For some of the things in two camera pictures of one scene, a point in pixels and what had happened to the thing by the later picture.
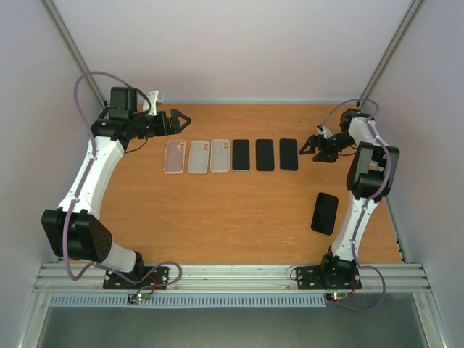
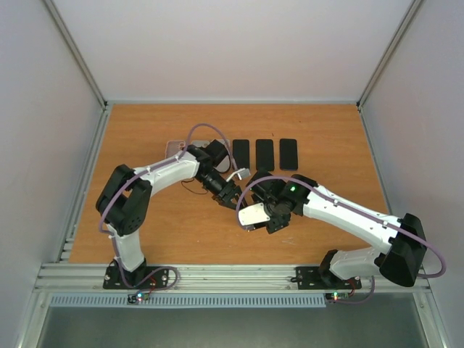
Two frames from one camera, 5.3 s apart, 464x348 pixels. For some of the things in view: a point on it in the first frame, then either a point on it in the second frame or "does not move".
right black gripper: [324, 143] -> [277, 223]
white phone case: [220, 156] does not move
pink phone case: [174, 159] does not move
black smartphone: [241, 154] does not move
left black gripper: [164, 125] -> [228, 195]
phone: [288, 154] does not move
